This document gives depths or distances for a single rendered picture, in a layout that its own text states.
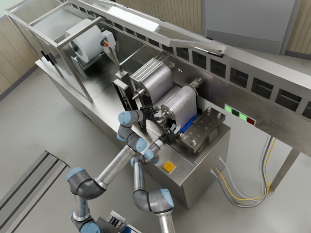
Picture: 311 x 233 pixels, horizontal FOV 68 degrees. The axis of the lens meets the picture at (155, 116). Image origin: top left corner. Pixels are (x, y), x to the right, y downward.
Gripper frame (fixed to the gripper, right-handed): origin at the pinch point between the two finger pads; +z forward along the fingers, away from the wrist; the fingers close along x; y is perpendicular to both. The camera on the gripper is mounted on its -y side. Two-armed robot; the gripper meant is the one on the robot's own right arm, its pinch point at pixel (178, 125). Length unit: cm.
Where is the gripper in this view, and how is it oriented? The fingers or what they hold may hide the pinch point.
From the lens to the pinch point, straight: 182.6
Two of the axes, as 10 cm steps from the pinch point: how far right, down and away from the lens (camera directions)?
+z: 6.9, -6.5, 3.2
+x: -7.0, -4.9, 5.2
